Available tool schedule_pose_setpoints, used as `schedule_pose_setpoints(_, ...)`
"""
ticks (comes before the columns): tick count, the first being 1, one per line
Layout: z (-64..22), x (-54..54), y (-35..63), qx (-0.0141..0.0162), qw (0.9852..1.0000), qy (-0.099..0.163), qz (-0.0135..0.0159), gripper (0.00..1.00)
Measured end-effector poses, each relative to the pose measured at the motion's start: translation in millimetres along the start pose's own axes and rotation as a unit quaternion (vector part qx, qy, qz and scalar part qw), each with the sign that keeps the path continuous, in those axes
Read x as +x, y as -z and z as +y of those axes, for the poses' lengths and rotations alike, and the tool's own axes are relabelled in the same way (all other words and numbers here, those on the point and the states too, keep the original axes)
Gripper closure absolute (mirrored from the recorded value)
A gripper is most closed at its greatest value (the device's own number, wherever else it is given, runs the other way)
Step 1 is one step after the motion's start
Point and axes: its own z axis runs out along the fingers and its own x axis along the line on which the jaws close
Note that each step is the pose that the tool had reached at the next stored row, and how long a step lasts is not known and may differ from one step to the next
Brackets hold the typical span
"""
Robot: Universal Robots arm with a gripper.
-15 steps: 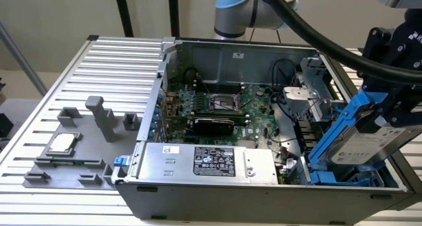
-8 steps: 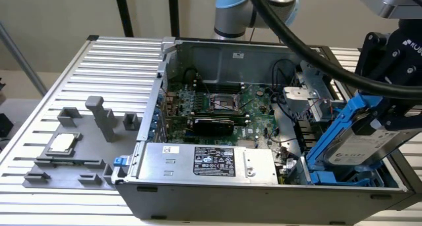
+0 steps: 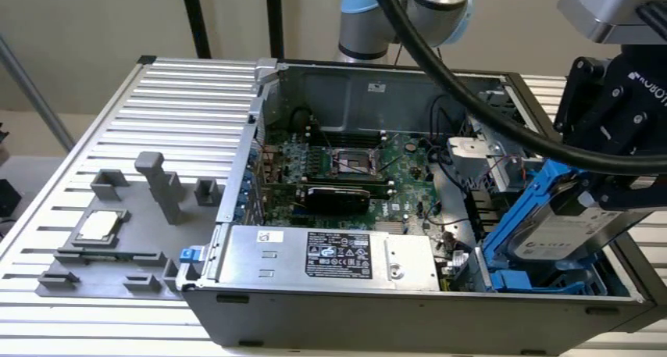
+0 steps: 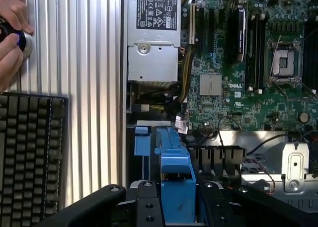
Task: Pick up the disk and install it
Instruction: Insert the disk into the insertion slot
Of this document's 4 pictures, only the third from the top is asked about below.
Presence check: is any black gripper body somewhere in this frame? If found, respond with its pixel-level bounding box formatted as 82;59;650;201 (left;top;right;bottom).
568;44;667;161

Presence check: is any silver metal drive cage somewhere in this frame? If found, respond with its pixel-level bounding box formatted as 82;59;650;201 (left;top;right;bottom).
446;89;549;196

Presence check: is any green motherboard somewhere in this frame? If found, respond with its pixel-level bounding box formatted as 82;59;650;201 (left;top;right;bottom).
255;132;474;241

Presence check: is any CPU socket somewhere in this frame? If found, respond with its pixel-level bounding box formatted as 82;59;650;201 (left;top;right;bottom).
326;145;387;177

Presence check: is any black graphics card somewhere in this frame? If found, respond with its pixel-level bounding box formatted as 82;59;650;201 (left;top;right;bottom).
294;184;373;217

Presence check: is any open black PC case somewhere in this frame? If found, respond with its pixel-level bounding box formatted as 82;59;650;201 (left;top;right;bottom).
177;58;667;346

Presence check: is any black stand pole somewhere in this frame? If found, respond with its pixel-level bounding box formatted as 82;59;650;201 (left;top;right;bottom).
265;0;286;59
177;0;213;59

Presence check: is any silver power supply unit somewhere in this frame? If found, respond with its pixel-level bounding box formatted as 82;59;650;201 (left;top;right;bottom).
217;224;439;291

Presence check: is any grey parts rack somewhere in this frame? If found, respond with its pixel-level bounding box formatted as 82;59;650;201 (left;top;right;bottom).
34;152;229;302

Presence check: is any silver CPU chip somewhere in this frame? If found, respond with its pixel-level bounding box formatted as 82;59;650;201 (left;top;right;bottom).
73;210;127;243

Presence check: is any grey metal pole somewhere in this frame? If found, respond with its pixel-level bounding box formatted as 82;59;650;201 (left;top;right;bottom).
0;32;75;152

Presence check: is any small black box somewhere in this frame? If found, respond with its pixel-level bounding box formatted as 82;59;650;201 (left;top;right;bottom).
0;179;23;217

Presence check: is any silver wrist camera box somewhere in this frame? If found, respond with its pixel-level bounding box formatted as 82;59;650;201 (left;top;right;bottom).
556;0;667;45

